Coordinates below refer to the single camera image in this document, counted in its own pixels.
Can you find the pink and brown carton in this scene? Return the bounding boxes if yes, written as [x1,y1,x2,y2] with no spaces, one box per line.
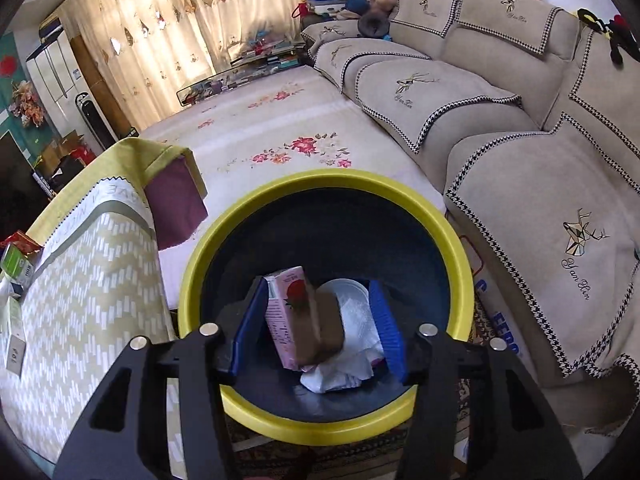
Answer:
[263,266,346,372]

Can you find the floral floor mattress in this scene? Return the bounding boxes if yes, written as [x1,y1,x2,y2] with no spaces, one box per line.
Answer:
[135,65,448,311]

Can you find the white tissue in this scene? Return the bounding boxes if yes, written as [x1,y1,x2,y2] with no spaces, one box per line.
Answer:
[299,292,388,395]

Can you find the black and yellow plush toy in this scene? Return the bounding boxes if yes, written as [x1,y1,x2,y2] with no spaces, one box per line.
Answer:
[577,7,638,66]

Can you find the white standing air conditioner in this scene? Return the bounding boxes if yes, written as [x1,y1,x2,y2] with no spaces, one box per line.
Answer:
[25,35,83,126]

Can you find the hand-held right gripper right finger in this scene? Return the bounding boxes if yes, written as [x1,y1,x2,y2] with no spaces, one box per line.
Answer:
[370,282,583,480]

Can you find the grey neck pillow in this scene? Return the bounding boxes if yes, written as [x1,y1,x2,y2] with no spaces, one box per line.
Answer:
[359,11,388,40]

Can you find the red box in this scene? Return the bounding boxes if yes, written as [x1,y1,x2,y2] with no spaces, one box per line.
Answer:
[2,230,43,253]

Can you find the white printed sack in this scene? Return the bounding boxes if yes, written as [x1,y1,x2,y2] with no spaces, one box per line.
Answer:
[460,230,526,361]

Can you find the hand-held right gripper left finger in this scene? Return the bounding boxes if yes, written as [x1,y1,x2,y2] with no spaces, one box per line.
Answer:
[52,277,271,480]

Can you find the low glass table with books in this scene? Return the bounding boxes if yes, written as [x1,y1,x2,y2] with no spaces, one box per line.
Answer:
[176,42,313,107]

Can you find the pale green carton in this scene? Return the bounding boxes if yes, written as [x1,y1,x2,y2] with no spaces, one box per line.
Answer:
[0,296,28,378]

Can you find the black tower fan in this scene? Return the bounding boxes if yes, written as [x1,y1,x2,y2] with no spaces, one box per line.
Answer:
[75,91,113,153]

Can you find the black bin with yellow rim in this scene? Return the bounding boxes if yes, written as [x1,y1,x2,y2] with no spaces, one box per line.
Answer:
[177,169,475,447]

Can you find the open cardboard boxes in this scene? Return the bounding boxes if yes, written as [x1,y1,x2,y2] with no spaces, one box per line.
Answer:
[35,130,96,176]

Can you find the hanging flower decoration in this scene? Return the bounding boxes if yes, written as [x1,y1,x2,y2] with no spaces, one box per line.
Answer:
[9,80,43,128]

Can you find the blue star print bag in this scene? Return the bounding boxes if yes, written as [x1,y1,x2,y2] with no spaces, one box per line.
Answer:
[305,0,371,13]

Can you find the beige sofa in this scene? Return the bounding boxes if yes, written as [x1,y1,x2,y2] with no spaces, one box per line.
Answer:
[300,0,640,436]

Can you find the patterned rug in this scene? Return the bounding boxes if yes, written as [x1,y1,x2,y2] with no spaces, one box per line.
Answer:
[225,300,521,480]

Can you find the large black television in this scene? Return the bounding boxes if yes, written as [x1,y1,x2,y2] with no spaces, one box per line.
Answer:
[0,130,51,231]

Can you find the cream curtains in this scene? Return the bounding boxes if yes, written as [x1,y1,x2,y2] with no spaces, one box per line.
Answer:
[55,0,346,131]

